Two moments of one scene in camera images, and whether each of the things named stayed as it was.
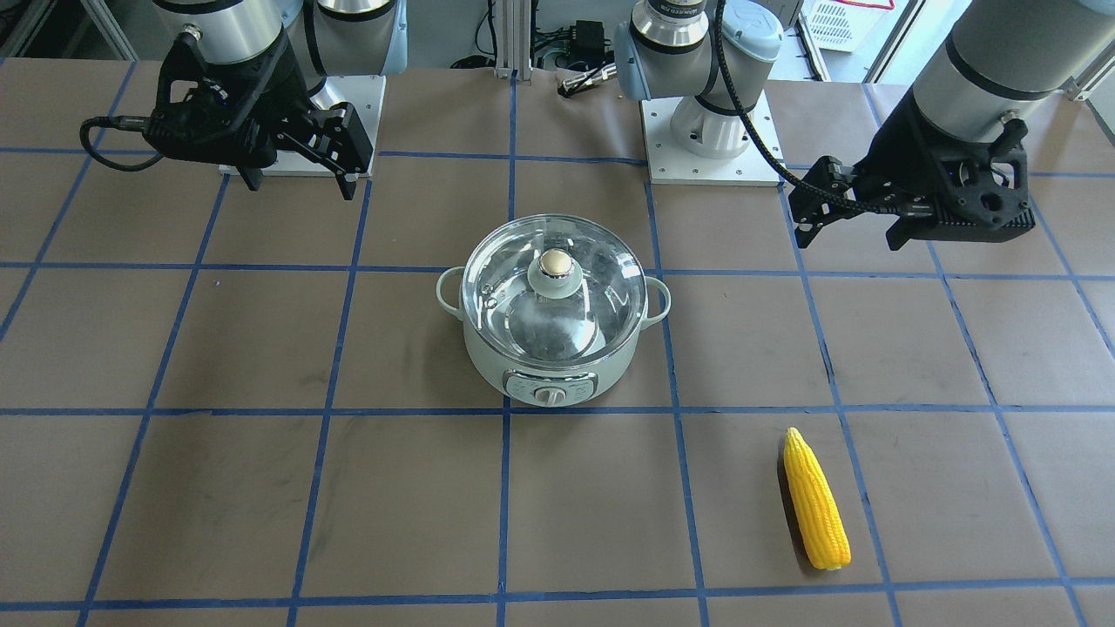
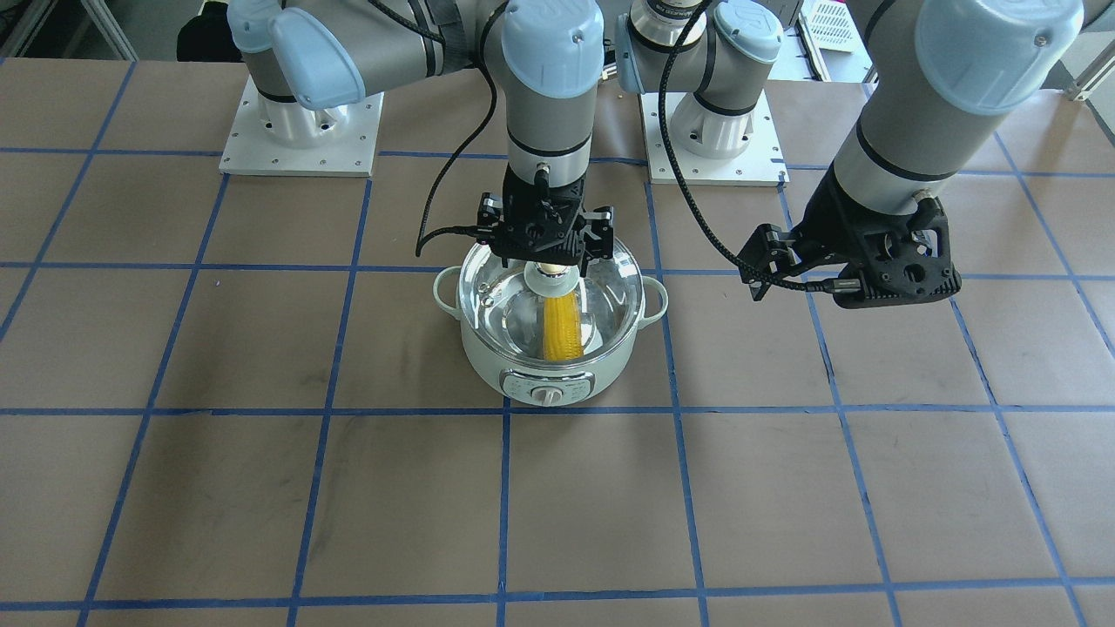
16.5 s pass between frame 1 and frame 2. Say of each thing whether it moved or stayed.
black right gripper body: moved
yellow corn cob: moved
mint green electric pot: stayed
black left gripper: moved
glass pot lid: stayed
